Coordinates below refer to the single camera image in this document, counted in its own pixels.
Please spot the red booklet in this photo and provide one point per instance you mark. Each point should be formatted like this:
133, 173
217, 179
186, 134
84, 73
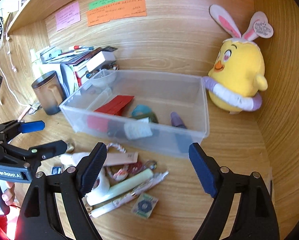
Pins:
114, 103

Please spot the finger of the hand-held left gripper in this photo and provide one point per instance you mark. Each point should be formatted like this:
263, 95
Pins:
32, 127
49, 148

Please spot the red soft item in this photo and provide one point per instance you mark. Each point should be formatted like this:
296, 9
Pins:
97, 124

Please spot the small golden brown object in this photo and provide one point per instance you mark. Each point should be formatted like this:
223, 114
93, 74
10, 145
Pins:
70, 147

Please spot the pink sticky note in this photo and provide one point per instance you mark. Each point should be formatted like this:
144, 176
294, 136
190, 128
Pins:
67, 16

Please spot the small blue item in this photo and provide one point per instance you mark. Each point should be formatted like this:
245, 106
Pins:
57, 170

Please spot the clear plastic storage box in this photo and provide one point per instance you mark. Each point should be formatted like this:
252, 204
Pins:
139, 142

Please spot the brown grey mug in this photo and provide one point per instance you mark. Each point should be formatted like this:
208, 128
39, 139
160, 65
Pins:
49, 97

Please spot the small clear bowl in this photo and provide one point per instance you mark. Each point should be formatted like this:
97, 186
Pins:
103, 78

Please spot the grey tin box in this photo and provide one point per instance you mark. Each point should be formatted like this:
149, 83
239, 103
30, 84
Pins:
50, 53

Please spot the red white marker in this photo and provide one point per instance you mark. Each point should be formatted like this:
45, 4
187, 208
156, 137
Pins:
77, 47

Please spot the pink cosmetic tube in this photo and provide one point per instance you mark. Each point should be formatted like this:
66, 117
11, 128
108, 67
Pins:
119, 158

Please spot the red white book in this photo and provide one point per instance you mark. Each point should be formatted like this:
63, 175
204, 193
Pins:
80, 76

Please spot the white cardboard box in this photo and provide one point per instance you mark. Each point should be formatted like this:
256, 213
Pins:
102, 60

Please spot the small square green packet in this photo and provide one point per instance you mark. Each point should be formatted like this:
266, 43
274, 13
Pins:
144, 206

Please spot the white plastic folder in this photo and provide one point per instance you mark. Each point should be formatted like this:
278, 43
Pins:
67, 80

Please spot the dark green item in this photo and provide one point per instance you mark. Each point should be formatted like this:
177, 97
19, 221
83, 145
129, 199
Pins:
152, 117

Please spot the light green tube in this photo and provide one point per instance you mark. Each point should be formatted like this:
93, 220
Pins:
132, 181

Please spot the orange sticky note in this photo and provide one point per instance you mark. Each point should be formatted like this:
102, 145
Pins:
119, 11

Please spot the white tape roll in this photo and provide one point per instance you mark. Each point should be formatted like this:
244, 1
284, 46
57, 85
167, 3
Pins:
99, 192

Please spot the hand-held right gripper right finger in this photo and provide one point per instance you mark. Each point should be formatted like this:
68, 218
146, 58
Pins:
203, 172

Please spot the yellow chick plush toy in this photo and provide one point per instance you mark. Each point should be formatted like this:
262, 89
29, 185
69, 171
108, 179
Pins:
239, 65

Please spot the wooden shelf board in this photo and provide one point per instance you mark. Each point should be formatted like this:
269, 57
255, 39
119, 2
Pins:
39, 5

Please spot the person's left hand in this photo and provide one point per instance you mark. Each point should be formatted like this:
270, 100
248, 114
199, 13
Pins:
9, 196

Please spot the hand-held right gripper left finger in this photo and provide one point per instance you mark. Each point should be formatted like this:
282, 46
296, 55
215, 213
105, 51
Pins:
94, 170

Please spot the teal item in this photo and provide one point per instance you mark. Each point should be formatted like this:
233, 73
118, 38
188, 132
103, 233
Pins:
140, 110

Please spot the green sticky note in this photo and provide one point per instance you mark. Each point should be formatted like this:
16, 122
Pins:
108, 0

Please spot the stack of books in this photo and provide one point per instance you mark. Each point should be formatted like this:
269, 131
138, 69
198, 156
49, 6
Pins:
89, 55

